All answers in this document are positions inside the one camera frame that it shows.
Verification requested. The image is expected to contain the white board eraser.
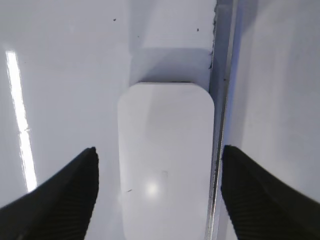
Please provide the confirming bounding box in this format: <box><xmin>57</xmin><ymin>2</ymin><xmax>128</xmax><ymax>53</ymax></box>
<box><xmin>117</xmin><ymin>82</ymin><xmax>215</xmax><ymax>240</ymax></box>

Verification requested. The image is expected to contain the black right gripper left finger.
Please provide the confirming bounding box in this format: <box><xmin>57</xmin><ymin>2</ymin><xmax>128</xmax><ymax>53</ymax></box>
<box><xmin>0</xmin><ymin>147</ymin><xmax>99</xmax><ymax>240</ymax></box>

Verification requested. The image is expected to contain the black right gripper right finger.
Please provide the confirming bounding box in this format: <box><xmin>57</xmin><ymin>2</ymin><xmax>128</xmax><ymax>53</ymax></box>
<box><xmin>221</xmin><ymin>145</ymin><xmax>320</xmax><ymax>240</ymax></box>

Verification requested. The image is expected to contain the white board with grey frame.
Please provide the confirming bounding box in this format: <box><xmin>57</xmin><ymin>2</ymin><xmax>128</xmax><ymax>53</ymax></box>
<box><xmin>0</xmin><ymin>0</ymin><xmax>238</xmax><ymax>240</ymax></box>

